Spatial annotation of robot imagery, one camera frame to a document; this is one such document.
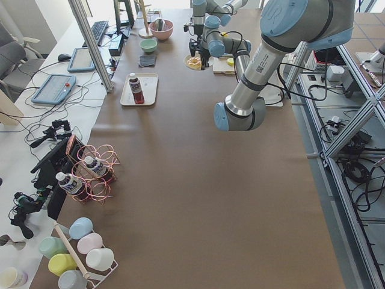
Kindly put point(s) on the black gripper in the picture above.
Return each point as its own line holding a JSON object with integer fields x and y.
{"x": 198, "y": 31}
{"x": 204, "y": 52}

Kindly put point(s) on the twisted ring donut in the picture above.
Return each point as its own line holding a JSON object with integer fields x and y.
{"x": 194, "y": 63}

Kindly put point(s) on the white plate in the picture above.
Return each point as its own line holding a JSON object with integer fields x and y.
{"x": 211, "y": 61}

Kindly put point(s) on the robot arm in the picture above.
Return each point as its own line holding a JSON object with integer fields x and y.
{"x": 283, "y": 25}
{"x": 200, "y": 9}

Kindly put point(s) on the cream rabbit tray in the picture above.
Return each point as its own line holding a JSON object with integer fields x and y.
{"x": 149, "y": 82}

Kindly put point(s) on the dark tea bottle on tray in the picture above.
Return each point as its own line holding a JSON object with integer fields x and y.
{"x": 136, "y": 89}

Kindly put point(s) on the wooden cutting board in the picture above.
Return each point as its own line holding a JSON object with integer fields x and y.
{"x": 220, "y": 66}

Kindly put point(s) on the half lemon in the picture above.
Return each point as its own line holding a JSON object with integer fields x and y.
{"x": 230, "y": 61}

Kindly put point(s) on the pink bowl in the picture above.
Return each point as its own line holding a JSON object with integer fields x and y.
{"x": 165, "y": 33}

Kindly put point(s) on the steel scoop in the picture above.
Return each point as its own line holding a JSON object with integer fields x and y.
{"x": 159, "y": 24}

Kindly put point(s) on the mint green bowl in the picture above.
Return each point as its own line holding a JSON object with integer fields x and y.
{"x": 148, "y": 45}

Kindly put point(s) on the grey folded cloth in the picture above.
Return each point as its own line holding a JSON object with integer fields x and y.
{"x": 147, "y": 60}

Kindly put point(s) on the wooden mug tree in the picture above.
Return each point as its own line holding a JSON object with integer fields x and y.
{"x": 145, "y": 32}

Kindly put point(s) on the black keyboard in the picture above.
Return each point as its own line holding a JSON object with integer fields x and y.
{"x": 98, "y": 30}

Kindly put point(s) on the blue teach pendant far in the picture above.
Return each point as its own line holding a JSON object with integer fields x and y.
{"x": 81, "y": 61}

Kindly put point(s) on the blue teach pendant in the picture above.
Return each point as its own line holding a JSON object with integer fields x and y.
{"x": 81, "y": 61}
{"x": 55, "y": 89}

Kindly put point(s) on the black computer mouse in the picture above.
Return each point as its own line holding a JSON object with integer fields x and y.
{"x": 63, "y": 57}

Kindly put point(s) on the blue teach pendant near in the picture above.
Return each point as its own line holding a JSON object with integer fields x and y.
{"x": 55, "y": 89}

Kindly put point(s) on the bottle in rack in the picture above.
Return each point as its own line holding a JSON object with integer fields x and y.
{"x": 98, "y": 168}
{"x": 73, "y": 186}

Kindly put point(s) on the blue cup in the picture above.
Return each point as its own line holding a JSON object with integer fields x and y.
{"x": 80, "y": 228}

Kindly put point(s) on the pink cup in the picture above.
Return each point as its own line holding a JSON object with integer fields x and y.
{"x": 89, "y": 242}

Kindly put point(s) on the white cup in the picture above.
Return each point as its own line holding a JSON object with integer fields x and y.
{"x": 100, "y": 259}

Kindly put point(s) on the white cup rack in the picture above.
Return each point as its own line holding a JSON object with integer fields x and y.
{"x": 93, "y": 276}

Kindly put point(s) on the green cup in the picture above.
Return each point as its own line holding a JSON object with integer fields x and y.
{"x": 51, "y": 246}

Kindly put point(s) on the yellow cup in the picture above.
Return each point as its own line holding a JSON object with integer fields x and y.
{"x": 61, "y": 263}

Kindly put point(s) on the grey cup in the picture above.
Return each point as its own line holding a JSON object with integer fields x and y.
{"x": 72, "y": 279}

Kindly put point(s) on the cream cup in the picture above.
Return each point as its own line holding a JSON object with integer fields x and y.
{"x": 12, "y": 277}

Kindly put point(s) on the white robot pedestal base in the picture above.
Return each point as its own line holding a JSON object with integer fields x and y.
{"x": 272, "y": 93}

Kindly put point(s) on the aluminium frame post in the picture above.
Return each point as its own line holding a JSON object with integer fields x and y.
{"x": 82, "y": 21}

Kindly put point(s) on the copper wire bottle rack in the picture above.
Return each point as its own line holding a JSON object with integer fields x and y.
{"x": 97, "y": 185}

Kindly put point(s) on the black camera tripod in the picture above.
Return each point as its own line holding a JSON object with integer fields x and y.
{"x": 59, "y": 130}

